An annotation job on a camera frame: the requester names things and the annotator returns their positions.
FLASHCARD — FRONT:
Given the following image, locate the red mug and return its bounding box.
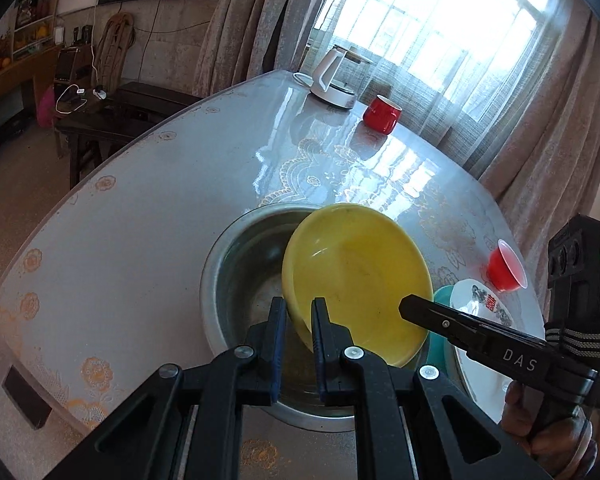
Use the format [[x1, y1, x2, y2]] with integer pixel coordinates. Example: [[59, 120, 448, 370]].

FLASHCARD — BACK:
[[363, 94, 402, 136]]

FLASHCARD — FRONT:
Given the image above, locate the red plastic bowl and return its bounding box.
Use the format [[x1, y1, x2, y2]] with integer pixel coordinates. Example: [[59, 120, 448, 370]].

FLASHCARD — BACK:
[[486, 240, 528, 292]]

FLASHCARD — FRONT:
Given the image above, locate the right beige curtain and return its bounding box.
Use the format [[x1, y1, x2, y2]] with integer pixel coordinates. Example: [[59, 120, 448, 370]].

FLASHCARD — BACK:
[[480, 0, 600, 302]]

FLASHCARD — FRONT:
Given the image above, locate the white glass electric kettle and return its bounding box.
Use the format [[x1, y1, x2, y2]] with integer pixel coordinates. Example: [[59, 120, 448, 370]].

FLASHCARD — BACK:
[[292, 44, 372, 110]]

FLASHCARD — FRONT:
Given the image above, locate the person's right hand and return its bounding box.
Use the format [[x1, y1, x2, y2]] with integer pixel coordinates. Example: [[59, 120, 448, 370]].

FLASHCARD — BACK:
[[500, 382, 597, 479]]

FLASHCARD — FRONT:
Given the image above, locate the yellow plastic bowl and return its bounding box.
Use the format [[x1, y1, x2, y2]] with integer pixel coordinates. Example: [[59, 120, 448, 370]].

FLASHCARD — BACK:
[[282, 204, 434, 367]]

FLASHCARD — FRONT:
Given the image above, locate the left beige curtain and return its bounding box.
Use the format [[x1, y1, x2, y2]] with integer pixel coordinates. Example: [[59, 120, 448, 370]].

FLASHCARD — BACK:
[[193, 0, 324, 98]]

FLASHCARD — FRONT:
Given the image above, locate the wooden cabinet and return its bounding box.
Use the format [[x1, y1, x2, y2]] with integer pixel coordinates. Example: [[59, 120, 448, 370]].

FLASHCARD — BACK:
[[0, 44, 62, 162]]

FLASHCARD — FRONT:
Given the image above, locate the small shelf with ornaments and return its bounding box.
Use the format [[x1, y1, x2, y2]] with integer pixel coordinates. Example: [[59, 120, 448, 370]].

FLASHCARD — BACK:
[[10, 0, 58, 61]]

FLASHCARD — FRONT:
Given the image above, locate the stainless steel bowl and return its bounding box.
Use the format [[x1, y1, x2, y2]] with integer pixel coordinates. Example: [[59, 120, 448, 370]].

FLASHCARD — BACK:
[[200, 204, 353, 432]]

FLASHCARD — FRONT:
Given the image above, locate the white dragon pattern plate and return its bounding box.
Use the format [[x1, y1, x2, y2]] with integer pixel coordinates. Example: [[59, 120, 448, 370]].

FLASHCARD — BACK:
[[446, 277, 519, 421]]

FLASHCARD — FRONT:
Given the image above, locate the beige curtain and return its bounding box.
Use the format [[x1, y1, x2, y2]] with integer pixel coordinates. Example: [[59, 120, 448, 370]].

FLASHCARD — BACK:
[[480, 0, 600, 302], [193, 0, 324, 98]]

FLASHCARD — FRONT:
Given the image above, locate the wooden chair by wall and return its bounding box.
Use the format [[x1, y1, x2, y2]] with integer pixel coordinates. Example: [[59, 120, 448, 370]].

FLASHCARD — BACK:
[[95, 12, 135, 94]]

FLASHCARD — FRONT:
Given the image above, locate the pink plastic bag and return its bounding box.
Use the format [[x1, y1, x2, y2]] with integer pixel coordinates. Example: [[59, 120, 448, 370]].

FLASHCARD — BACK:
[[36, 86, 55, 128]]

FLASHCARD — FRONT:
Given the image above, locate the white charger cable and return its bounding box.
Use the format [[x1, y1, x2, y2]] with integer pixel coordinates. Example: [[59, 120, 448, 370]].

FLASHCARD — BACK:
[[54, 6, 109, 115]]

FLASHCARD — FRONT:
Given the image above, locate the white sheer curtain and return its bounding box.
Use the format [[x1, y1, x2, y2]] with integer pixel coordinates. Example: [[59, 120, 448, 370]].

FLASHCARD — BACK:
[[301, 0, 572, 176]]

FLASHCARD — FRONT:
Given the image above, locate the dark low side table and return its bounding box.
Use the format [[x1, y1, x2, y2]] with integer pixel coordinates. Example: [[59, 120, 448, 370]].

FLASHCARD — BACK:
[[56, 81, 200, 188]]

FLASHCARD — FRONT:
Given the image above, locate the teal plastic plate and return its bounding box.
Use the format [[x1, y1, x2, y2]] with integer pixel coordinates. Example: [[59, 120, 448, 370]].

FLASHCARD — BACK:
[[426, 285, 455, 375]]

